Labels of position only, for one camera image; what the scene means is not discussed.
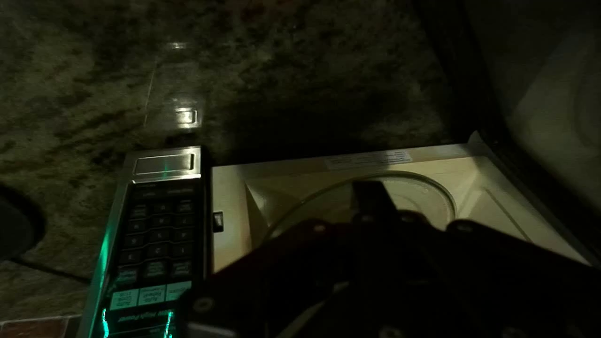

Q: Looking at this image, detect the stainless steel microwave oven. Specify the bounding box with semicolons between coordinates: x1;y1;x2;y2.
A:
77;0;599;338

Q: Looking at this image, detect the black kettle base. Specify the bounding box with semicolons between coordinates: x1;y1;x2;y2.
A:
0;185;45;260

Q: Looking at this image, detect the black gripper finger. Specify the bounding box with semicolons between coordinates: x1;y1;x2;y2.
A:
351;180;398;251

